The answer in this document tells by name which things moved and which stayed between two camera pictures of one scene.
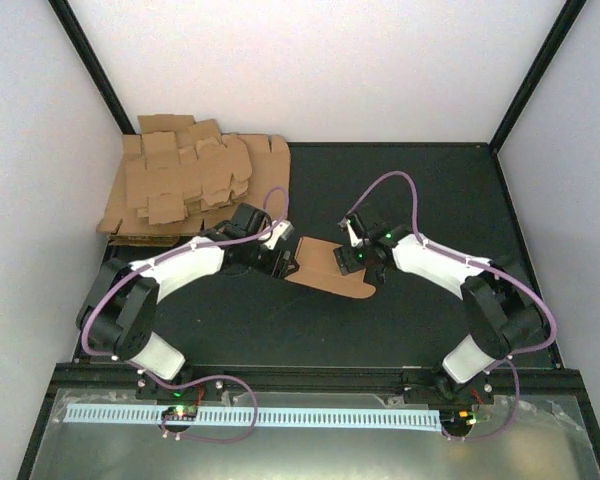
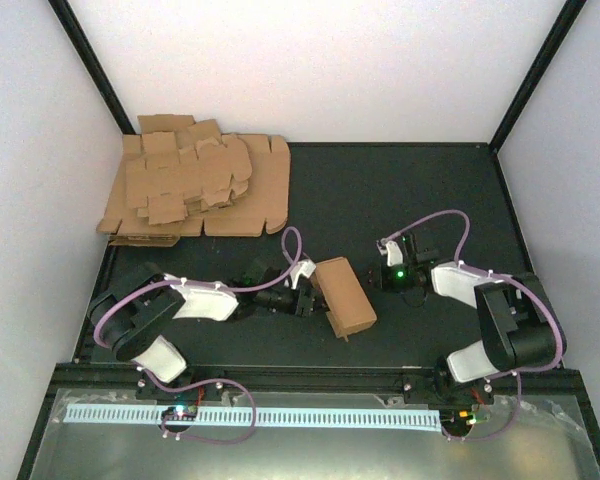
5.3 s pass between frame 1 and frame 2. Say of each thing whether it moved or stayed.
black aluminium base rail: stayed
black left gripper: moved
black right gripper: moved
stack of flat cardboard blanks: stayed
